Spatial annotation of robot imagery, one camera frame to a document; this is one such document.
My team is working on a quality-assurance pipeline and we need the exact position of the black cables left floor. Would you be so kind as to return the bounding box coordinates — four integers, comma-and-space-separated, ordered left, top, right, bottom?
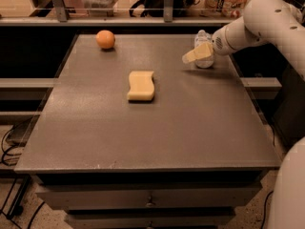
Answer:
0, 117, 46, 229

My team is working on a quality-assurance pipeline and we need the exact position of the orange fruit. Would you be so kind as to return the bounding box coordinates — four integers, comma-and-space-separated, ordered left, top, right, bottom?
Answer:
96, 30, 115, 50

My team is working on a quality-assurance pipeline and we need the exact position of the yellow sponge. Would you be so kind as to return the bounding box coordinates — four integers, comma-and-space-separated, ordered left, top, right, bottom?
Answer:
127, 71, 155, 101

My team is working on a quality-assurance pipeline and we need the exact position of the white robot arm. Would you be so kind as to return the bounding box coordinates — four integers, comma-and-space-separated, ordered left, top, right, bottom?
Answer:
182, 0, 305, 229

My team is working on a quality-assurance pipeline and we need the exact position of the grey metal railing frame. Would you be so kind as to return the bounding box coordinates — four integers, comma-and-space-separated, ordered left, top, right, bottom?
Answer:
0, 0, 237, 27

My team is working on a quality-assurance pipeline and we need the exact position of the lower drawer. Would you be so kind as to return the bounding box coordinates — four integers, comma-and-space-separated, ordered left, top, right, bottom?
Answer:
65, 212, 234, 229

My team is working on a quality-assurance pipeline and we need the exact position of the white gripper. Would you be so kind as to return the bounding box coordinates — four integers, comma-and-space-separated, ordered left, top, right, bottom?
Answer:
182, 17, 264, 64

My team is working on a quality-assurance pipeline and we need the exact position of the black cable right floor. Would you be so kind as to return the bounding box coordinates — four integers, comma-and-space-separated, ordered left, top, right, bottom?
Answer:
259, 189, 275, 229

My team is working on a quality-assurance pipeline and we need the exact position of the upper drawer with knob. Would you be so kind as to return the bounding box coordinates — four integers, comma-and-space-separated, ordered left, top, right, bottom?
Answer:
36, 182, 262, 211

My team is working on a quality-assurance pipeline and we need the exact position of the grey drawer cabinet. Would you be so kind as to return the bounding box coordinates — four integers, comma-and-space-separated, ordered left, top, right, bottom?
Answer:
16, 34, 280, 215

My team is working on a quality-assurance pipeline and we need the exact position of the dark bag behind railing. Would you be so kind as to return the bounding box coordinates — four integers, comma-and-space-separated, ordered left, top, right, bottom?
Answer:
129, 0, 202, 17

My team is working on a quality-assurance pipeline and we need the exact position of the blue plastic bottle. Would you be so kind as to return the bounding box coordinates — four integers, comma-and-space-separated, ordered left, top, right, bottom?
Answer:
194, 30, 214, 69

